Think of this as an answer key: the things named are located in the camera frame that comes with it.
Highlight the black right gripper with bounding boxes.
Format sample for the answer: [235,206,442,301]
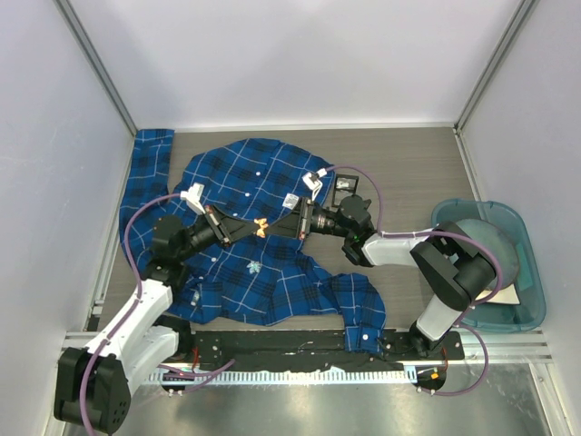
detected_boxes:
[265,196,352,240]

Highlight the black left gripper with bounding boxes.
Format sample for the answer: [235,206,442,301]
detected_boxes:
[177,203,259,262]

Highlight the orange leaf brooch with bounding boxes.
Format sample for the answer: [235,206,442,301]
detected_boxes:
[253,218,269,238]

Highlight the blue plaid shirt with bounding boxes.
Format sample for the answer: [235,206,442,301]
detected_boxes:
[119,129,387,353]

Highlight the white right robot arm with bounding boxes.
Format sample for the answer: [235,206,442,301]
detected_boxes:
[260,194,503,359]

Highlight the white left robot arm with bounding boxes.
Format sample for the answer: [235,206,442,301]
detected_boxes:
[54,205,267,435]

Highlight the silver blue leaf brooch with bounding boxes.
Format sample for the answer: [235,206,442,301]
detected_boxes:
[247,261,261,274]

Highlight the round blue plate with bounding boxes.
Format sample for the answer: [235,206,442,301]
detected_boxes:
[456,219,520,289]

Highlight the teal plastic bin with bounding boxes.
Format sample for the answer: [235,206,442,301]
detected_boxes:
[431,199,547,333]

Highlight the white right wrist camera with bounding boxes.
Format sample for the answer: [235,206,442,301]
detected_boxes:
[301,168,328,202]

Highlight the black square frame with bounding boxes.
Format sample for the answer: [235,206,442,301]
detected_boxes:
[332,173,359,207]

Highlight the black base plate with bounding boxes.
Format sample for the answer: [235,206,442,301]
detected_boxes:
[165,329,465,372]

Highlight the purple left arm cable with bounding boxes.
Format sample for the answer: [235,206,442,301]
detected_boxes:
[79,193,235,435]

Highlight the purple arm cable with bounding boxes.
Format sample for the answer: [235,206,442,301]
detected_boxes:
[79,193,235,435]
[321,163,503,396]

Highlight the white slotted cable duct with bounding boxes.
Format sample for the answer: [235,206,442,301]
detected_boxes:
[143,366,417,390]

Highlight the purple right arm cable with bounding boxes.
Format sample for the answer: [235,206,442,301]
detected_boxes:
[321,163,503,396]

